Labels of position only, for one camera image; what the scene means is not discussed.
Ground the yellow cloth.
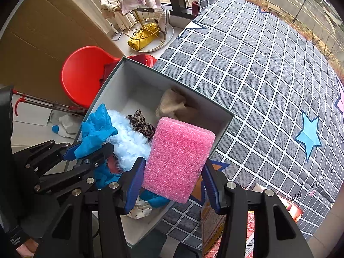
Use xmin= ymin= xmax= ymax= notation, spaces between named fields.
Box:
xmin=127 ymin=23 xmax=160 ymax=51

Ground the teal blue scrunchie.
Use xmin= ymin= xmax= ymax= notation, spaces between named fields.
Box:
xmin=140 ymin=189 xmax=170 ymax=208

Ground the pink foam block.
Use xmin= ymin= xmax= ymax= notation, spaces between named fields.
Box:
xmin=141 ymin=117 xmax=216 ymax=204

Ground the beige cloth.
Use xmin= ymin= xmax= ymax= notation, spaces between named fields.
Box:
xmin=100 ymin=0 xmax=129 ymax=19

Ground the pink navy sock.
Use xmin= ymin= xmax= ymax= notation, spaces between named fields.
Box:
xmin=107 ymin=157 xmax=127 ymax=174

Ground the pink patterned tissue box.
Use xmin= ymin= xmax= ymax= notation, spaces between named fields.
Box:
xmin=200 ymin=191 xmax=256 ymax=257

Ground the white round tray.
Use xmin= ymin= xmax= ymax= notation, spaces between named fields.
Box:
xmin=117 ymin=19 xmax=183 ymax=53

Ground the grey checked star bed cover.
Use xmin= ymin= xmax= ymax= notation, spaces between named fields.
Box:
xmin=152 ymin=0 xmax=344 ymax=250

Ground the red plastic chair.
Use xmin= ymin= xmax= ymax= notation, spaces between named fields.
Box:
xmin=60 ymin=46 xmax=158 ymax=109

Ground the white bottle blue cap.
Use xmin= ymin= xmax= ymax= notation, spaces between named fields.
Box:
xmin=52 ymin=114 xmax=78 ymax=137

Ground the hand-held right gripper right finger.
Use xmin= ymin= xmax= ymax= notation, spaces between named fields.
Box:
xmin=201 ymin=163 xmax=313 ymax=258

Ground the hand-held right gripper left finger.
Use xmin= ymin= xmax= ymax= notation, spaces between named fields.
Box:
xmin=40 ymin=156 xmax=147 ymax=258

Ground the white polka dot scrunchie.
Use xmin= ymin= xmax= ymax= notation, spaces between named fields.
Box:
xmin=126 ymin=196 xmax=153 ymax=219

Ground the red grey mop handle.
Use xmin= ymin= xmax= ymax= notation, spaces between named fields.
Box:
xmin=13 ymin=89 xmax=86 ymax=117

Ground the tan sock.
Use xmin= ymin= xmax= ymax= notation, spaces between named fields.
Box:
xmin=155 ymin=87 xmax=199 ymax=125

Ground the gold wire rack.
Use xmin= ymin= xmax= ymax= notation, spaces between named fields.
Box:
xmin=113 ymin=0 xmax=168 ymax=53

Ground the grey white cloth item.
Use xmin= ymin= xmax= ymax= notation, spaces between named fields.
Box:
xmin=157 ymin=9 xmax=171 ymax=33

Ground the light blue fluffy scrunchie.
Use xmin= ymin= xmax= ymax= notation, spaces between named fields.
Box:
xmin=106 ymin=109 xmax=152 ymax=171

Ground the white cardboard box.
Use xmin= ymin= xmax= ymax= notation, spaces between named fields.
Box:
xmin=72 ymin=56 xmax=235 ymax=248

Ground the brown cardboard panel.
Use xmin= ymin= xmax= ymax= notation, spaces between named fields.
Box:
xmin=0 ymin=0 xmax=127 ymax=105

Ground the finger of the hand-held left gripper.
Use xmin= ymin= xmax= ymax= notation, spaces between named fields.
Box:
xmin=15 ymin=140 xmax=81 ymax=167
xmin=34 ymin=143 xmax=115 ymax=197

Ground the person's left hand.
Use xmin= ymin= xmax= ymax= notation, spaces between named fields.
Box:
xmin=16 ymin=238 xmax=39 ymax=254

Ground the blue cloth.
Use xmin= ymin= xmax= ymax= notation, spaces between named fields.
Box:
xmin=74 ymin=103 xmax=121 ymax=190

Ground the dark red garment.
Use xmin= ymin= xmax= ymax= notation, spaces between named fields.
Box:
xmin=99 ymin=62 xmax=119 ymax=86

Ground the leopard print scrunchie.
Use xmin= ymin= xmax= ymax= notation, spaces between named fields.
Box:
xmin=127 ymin=109 xmax=156 ymax=141

